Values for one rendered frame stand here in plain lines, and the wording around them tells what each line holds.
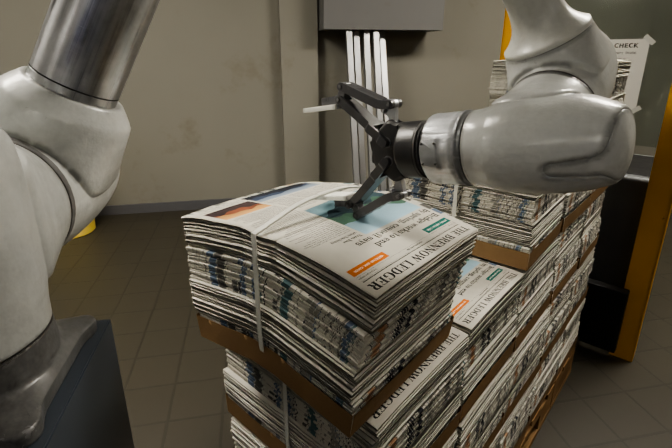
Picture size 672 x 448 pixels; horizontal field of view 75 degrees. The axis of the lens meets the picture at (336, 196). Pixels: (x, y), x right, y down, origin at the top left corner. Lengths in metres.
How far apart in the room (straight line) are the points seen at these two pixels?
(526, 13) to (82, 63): 0.51
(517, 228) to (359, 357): 0.63
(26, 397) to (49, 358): 0.04
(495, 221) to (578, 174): 0.63
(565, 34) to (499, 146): 0.17
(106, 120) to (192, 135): 3.30
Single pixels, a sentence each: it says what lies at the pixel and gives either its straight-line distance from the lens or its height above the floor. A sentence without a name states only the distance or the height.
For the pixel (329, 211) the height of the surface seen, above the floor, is 1.07.
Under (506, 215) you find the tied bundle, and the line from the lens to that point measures 1.08.
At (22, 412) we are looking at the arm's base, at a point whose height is 1.02.
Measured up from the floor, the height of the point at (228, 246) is 1.03.
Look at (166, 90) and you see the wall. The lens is 3.87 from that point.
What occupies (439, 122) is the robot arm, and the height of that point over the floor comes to 1.23.
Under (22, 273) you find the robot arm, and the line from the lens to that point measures 0.48.
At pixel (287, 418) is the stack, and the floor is 0.72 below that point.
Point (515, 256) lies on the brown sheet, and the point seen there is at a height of 0.86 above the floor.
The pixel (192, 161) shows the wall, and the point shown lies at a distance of 3.94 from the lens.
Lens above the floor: 1.31
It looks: 18 degrees down
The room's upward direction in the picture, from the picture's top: straight up
